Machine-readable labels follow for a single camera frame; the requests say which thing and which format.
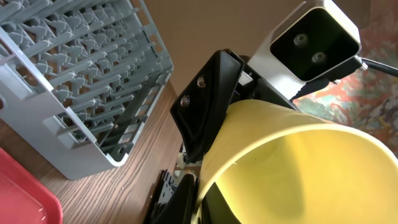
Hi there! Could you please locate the grey dishwasher rack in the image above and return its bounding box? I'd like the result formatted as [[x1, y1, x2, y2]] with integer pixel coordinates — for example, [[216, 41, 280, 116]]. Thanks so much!
[[1, 0, 174, 180]]

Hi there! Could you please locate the yellow plastic cup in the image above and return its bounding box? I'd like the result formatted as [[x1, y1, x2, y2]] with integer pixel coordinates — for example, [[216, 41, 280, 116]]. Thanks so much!
[[197, 100, 397, 223]]

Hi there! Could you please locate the red serving tray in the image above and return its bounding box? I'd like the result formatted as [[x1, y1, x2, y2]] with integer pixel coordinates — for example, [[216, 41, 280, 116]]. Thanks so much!
[[1, 150, 63, 224]]

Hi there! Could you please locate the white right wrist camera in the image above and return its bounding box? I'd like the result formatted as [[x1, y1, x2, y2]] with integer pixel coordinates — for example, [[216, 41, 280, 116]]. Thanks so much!
[[248, 1, 362, 100]]

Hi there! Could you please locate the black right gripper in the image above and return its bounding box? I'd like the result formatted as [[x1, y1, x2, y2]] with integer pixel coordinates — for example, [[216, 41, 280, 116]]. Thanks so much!
[[170, 49, 330, 162]]

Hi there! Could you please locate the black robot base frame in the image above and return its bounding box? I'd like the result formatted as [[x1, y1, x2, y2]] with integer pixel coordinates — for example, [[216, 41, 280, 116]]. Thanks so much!
[[142, 149, 203, 224]]

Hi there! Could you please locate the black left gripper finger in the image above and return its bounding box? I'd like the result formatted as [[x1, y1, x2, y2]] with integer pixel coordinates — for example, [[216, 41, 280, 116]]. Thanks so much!
[[155, 174, 239, 224]]

